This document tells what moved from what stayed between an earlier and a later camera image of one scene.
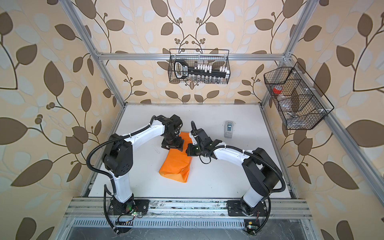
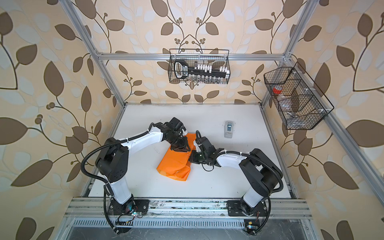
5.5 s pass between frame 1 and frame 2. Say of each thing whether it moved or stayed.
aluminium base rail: stayed
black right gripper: moved
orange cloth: stayed
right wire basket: stayed
